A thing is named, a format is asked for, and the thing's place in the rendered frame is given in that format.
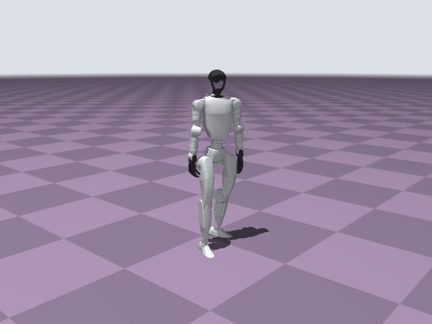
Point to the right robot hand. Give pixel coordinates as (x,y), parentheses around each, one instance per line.
(192,167)

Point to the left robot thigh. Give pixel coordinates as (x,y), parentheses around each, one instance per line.
(228,178)

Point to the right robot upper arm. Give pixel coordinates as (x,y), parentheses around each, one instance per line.
(197,105)

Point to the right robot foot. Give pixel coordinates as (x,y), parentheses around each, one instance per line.
(206,250)

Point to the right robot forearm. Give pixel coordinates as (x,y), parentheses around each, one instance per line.
(193,146)

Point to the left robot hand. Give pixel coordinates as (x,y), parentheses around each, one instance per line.
(239,161)

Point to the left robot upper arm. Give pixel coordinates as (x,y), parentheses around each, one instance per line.
(236,115)

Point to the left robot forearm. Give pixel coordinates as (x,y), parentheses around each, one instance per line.
(239,141)

